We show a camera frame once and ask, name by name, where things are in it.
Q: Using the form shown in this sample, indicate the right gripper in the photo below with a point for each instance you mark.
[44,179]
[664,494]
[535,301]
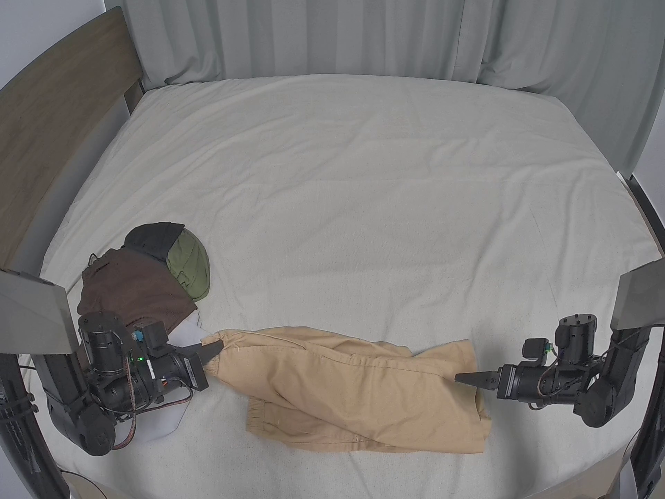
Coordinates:
[522,382]

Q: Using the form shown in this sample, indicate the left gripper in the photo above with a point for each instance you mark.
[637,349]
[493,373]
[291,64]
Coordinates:
[179,375]

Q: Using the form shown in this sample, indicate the tan shorts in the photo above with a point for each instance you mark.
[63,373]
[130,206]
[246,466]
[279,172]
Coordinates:
[337,382]

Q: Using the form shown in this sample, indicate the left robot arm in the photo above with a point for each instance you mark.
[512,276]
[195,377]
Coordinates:
[36,315]

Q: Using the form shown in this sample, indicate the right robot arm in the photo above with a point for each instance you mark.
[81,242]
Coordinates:
[613,382]

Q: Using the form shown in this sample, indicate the bed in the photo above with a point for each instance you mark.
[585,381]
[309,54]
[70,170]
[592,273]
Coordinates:
[363,174]

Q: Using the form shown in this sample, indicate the white garment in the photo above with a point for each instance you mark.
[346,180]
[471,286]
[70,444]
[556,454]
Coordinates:
[182,332]

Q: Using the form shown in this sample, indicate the brown garment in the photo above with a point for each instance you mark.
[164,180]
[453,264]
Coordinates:
[135,289]

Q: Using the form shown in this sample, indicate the olive green garment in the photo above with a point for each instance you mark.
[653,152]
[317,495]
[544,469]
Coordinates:
[189,268]

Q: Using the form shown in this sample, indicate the black garment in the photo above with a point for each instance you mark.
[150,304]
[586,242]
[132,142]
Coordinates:
[150,239]

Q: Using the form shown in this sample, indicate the grey-green curtain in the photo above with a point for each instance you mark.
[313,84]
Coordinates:
[311,18]

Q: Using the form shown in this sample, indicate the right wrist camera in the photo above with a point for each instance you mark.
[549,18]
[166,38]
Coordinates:
[535,349]

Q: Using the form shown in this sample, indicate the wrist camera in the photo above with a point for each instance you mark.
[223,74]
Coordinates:
[535,349]
[155,338]

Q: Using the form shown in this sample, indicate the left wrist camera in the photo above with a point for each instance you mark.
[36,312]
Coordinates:
[155,338]

